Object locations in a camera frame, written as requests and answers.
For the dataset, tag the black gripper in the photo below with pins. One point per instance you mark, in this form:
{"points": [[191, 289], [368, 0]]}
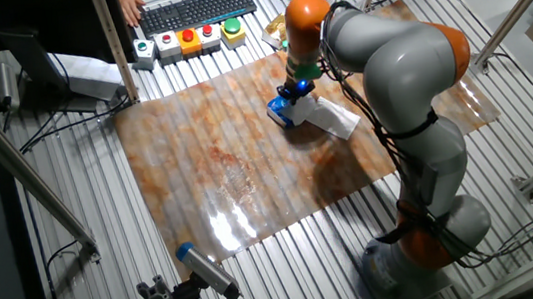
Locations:
{"points": [[301, 87]]}

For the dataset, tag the golden tissue pack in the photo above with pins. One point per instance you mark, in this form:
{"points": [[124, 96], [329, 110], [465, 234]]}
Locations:
{"points": [[274, 30]]}

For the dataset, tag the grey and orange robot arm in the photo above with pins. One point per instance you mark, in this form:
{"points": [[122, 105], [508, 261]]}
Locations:
{"points": [[403, 68]]}

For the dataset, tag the silver cylinder camera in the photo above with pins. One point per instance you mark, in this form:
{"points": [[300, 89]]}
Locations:
{"points": [[7, 86]]}

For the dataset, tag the white napkin sticking from pack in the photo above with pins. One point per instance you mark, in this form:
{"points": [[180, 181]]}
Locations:
{"points": [[303, 110]]}

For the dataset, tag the slanted aluminium frame bar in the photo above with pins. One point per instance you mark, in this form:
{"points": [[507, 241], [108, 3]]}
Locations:
{"points": [[22, 167]]}

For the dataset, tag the person's hand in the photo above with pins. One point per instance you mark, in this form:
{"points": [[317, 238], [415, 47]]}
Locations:
{"points": [[130, 8]]}

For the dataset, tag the orange marble pattern mat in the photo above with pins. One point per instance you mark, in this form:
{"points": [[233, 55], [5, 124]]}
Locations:
{"points": [[206, 151]]}

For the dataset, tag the white box red button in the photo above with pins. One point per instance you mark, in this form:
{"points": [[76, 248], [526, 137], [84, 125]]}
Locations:
{"points": [[209, 37], [167, 47]]}

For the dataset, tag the black computer keyboard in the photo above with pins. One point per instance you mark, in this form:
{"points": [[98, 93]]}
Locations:
{"points": [[197, 9]]}

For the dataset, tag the yellow box green button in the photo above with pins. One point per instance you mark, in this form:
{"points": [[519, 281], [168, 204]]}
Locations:
{"points": [[233, 31]]}

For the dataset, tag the orange box red button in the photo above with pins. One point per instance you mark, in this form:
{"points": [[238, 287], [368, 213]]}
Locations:
{"points": [[189, 42]]}

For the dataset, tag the dark monitor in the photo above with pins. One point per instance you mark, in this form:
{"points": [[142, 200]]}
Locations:
{"points": [[32, 58]]}

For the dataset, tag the flat white napkin sheet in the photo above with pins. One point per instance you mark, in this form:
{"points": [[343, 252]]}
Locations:
{"points": [[336, 120]]}

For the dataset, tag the silver camera with blue cap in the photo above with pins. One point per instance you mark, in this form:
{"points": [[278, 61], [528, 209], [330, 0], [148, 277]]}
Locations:
{"points": [[207, 269]]}

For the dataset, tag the upright frame post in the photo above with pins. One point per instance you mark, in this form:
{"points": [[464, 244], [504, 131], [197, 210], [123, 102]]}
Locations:
{"points": [[114, 46]]}

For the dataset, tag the blue tissue pack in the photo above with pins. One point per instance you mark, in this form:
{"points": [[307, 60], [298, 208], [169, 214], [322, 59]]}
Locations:
{"points": [[276, 109]]}

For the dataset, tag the grey box green small button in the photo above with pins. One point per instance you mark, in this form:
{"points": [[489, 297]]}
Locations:
{"points": [[145, 53]]}

